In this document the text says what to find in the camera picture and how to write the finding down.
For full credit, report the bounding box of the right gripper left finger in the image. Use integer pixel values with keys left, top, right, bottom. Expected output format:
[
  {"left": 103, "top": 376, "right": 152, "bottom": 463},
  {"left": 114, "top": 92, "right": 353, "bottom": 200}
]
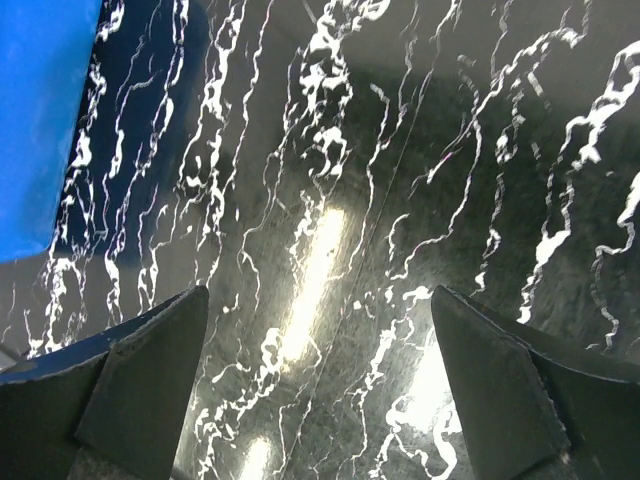
[{"left": 1, "top": 286, "right": 209, "bottom": 479}]

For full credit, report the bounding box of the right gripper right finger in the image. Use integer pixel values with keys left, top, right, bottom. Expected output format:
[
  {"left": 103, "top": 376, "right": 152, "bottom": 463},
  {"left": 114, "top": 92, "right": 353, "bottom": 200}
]
[{"left": 431, "top": 286, "right": 639, "bottom": 479}]

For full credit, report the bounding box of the blue plastic bin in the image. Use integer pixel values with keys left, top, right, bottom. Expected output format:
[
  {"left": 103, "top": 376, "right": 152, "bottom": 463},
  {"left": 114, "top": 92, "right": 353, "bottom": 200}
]
[{"left": 1, "top": 0, "right": 101, "bottom": 262}]

